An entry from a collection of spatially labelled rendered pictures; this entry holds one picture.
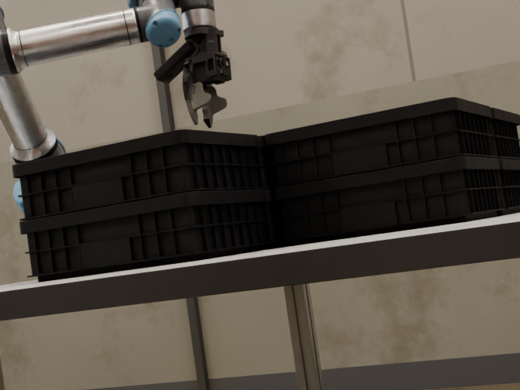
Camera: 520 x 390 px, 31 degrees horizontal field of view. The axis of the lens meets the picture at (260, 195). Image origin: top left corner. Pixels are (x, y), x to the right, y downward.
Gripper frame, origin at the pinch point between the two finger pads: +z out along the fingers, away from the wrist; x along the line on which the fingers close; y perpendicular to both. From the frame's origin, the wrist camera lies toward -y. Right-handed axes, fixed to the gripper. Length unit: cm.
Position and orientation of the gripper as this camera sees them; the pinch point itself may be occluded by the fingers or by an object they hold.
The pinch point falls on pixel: (200, 121)
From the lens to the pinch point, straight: 207.7
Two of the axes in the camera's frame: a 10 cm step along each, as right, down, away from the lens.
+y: 8.7, -1.4, -4.7
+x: 4.8, 0.7, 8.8
